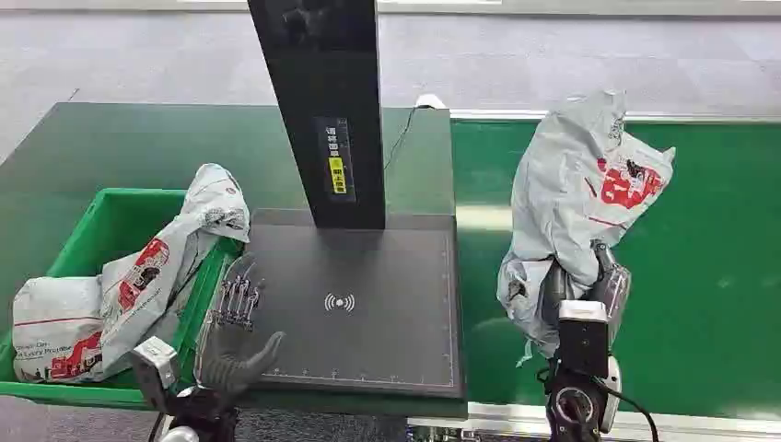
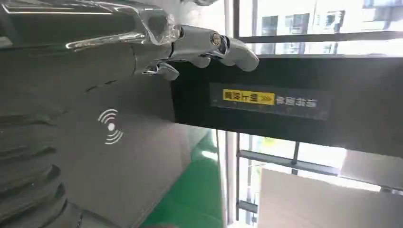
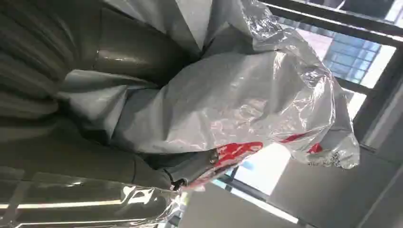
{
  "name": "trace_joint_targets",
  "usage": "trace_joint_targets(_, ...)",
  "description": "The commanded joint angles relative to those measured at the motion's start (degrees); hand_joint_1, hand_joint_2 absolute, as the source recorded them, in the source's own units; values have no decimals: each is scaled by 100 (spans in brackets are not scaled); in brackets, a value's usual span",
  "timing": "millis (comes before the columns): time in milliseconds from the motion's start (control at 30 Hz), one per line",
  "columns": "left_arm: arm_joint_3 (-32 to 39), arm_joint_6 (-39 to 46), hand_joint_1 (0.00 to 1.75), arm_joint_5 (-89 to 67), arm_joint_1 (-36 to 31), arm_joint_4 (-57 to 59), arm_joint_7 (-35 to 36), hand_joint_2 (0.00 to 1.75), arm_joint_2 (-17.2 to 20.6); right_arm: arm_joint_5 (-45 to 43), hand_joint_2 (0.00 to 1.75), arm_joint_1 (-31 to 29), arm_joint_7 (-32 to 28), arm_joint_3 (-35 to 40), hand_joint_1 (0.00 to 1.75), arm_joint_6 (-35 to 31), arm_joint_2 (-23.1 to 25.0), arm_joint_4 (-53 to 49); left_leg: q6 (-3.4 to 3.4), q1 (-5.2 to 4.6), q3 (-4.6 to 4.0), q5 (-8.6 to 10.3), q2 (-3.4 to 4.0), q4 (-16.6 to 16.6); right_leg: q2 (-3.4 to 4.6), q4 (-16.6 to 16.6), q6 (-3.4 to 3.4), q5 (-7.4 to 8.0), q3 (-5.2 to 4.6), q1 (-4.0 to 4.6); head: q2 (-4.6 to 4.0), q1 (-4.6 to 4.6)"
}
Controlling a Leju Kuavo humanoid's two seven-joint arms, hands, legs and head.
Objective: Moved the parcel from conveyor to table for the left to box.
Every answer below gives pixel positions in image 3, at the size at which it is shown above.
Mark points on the ribbed grey right arm sleeve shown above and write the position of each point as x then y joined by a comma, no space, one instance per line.
28,56

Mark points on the dark window frame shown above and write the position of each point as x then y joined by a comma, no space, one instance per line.
346,28

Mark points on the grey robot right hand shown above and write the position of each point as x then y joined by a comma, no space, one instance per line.
78,163

